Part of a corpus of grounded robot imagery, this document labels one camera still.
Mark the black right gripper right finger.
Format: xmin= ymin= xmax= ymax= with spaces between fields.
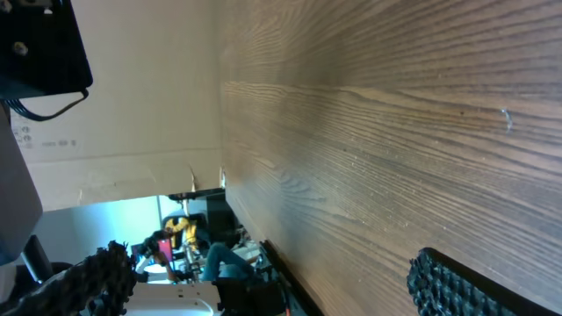
xmin=407 ymin=248 xmax=558 ymax=316

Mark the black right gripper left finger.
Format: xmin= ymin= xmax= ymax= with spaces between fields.
xmin=1 ymin=241 xmax=137 ymax=316

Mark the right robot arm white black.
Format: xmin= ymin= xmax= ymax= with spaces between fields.
xmin=1 ymin=242 xmax=551 ymax=315

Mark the person in yellow shirt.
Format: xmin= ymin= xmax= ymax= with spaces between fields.
xmin=163 ymin=216 xmax=198 ymax=251

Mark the brown cardboard backdrop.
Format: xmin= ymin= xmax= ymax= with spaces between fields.
xmin=11 ymin=0 xmax=221 ymax=211

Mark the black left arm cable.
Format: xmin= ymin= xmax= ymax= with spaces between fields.
xmin=4 ymin=89 xmax=90 ymax=123

